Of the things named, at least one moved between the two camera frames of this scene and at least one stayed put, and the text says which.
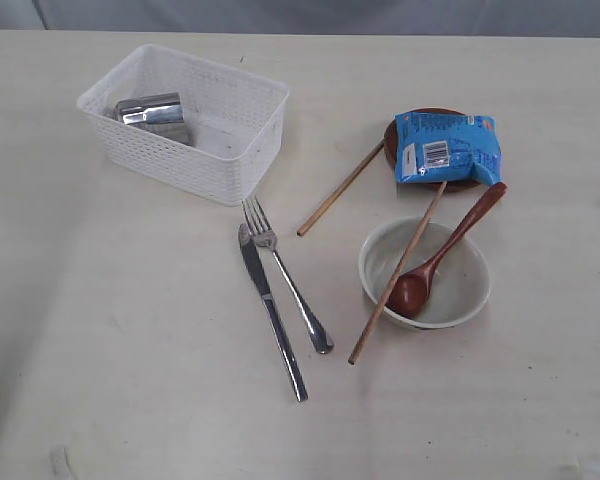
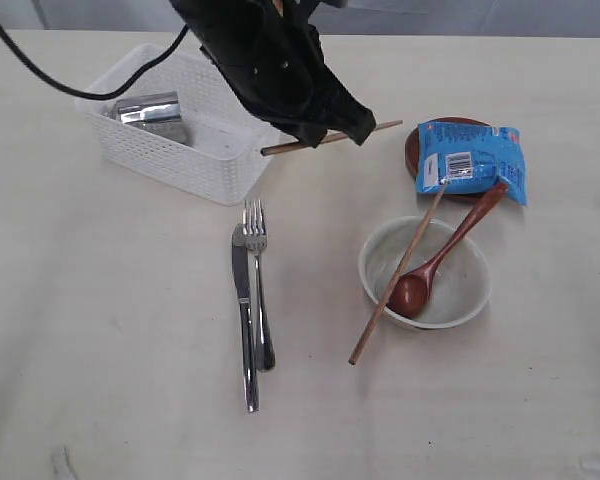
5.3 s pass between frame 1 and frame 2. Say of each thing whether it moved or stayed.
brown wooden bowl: moved
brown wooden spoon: stayed
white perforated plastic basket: stayed
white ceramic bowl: stayed
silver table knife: moved
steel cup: stayed
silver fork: moved
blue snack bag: moved
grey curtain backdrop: stayed
